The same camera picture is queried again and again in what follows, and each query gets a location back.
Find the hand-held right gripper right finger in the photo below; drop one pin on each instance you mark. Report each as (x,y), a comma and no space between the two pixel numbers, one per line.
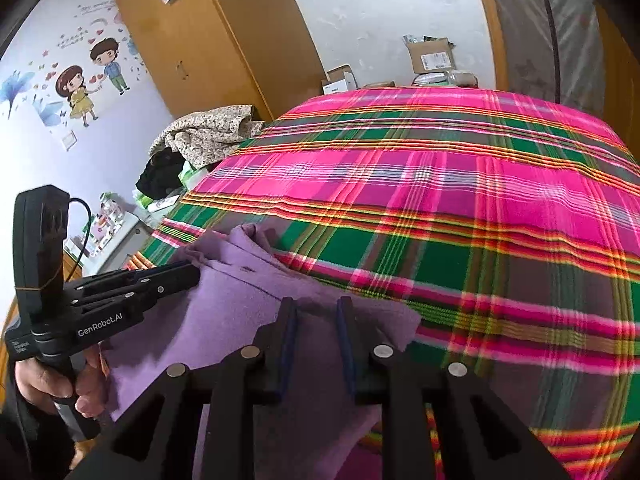
(345,347)

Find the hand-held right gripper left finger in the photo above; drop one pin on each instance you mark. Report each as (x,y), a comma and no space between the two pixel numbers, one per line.
(290,342)

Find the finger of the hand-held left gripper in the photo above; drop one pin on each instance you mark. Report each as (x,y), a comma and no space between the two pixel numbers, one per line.
(125,301)
(165,277)

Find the purple fleece garment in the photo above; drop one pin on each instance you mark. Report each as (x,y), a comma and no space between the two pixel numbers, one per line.
(230,305)

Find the person's left forearm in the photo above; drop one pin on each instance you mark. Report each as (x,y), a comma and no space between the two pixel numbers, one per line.
(20,440)

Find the person's left hand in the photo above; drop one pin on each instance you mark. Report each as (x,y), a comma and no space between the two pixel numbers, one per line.
(40,382)

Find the grey drawer cabinet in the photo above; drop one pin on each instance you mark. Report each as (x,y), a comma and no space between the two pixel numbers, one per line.
(120,240)

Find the group of cosmetic bottles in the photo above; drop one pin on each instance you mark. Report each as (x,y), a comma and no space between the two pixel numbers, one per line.
(107,222)

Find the white tube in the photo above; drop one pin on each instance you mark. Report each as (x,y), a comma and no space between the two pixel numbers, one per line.
(162,203)

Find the black garment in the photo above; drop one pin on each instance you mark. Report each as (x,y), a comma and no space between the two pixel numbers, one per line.
(160,172)

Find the green tissue pack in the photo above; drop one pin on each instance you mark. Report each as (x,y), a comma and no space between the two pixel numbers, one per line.
(192,176)

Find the beige floral cloth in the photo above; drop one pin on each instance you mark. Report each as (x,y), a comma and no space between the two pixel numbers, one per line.
(210,132)

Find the pink green plaid blanket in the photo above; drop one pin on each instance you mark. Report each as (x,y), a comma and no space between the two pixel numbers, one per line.
(450,200)

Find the wooden wardrobe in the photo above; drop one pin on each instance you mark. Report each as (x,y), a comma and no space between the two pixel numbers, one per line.
(215,35)

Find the white cardboard box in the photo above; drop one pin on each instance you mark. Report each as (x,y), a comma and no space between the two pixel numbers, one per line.
(340,80)

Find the plastic wrapped packages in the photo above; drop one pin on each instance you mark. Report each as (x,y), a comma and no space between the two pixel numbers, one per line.
(450,79)

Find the open brown cardboard box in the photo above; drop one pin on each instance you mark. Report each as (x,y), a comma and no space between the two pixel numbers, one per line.
(430,57)

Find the grey plastic covered rack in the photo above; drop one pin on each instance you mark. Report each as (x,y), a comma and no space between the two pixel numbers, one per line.
(545,30)

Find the wooden door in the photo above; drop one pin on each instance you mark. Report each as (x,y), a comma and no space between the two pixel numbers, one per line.
(620,90)

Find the white wall switch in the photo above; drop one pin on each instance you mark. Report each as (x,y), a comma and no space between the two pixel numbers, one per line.
(69,140)

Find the cartoon wall sticker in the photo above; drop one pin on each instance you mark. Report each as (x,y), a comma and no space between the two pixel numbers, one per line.
(80,90)

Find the wooden door frame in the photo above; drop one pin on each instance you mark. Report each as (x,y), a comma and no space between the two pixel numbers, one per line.
(492,30)

